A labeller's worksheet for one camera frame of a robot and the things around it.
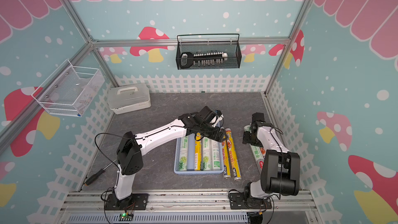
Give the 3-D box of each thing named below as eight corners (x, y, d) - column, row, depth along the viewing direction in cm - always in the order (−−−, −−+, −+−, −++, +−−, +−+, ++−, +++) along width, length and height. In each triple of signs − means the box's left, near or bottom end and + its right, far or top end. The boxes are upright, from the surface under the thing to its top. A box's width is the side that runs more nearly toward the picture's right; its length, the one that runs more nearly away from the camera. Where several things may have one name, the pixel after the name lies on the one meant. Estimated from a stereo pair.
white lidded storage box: (114, 118, 108) (104, 106, 98) (116, 100, 119) (108, 88, 109) (151, 111, 112) (146, 98, 102) (150, 94, 123) (145, 82, 112)
